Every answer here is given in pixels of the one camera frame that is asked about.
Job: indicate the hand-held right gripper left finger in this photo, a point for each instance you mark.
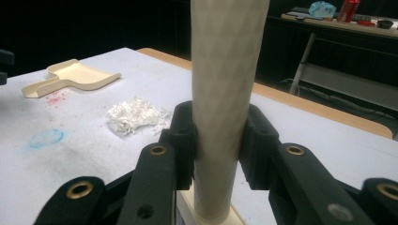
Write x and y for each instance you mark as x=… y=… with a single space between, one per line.
x=183 y=140

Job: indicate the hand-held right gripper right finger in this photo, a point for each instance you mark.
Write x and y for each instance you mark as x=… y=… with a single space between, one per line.
x=259 y=146

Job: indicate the white paper towel roll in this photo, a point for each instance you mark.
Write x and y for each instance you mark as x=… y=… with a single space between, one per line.
x=223 y=78

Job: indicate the pile of white paper shreds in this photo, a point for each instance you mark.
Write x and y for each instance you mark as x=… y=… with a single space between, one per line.
x=133 y=115

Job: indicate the beige dustpan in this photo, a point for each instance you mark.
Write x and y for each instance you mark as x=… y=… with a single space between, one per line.
x=76 y=75

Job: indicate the white metal stand leg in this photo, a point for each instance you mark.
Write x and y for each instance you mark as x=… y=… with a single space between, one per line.
x=302 y=62

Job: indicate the white table cover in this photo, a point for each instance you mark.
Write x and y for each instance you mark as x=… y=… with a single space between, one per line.
x=78 y=162

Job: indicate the grey shelf board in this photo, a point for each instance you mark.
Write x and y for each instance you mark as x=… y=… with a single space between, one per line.
x=350 y=82

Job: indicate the wooden side table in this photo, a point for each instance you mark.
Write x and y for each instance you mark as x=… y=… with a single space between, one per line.
x=344 y=26

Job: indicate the blue plastic bag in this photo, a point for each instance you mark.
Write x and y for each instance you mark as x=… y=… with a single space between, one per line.
x=322 y=9

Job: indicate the red drinks can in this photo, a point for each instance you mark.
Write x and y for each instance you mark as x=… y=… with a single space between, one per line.
x=348 y=11

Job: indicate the flat red lid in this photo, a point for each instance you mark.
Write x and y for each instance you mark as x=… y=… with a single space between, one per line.
x=365 y=23

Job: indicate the black bowl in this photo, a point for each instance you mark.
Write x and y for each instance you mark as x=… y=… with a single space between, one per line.
x=385 y=24

